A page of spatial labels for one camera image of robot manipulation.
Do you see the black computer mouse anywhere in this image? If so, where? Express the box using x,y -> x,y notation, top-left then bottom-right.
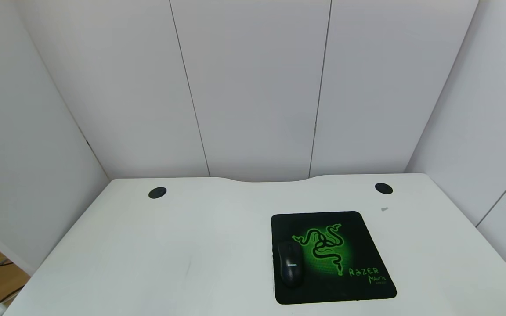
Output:
278,241 -> 305,289

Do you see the black green Razer mouse pad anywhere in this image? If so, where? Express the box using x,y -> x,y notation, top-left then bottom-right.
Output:
271,211 -> 398,305

